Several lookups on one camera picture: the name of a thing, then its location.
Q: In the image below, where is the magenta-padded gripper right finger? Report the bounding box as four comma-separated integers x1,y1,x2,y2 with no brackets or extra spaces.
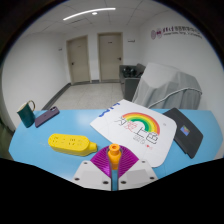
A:
116,144,159,191

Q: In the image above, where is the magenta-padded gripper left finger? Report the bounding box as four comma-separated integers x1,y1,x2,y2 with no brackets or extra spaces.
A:
72,144,114,192

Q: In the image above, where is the yellow power strip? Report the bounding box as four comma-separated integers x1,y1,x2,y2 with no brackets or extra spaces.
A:
47,132,99,158

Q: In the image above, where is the white rainbow-printed mouse pad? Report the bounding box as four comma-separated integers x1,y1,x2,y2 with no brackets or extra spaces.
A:
89,98,178,169

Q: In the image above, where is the purple phone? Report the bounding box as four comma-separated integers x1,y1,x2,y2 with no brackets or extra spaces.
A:
34,105,61,129

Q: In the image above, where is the dark green mug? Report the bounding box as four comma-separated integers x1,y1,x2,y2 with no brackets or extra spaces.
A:
16,99,37,129

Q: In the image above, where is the grey draped cover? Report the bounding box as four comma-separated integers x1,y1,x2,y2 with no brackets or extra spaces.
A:
131,61,203,111

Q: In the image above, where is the grey sofa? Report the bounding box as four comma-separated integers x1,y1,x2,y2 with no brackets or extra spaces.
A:
118,62,147,102

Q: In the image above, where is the beige door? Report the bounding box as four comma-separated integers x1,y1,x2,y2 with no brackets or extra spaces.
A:
96,31,124,82
65,34,91,85

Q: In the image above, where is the long ceiling light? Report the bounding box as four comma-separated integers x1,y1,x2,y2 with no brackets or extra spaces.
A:
62,6,117,22

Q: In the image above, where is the purple wall sign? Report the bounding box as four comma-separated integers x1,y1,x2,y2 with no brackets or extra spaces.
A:
149,26,203,41

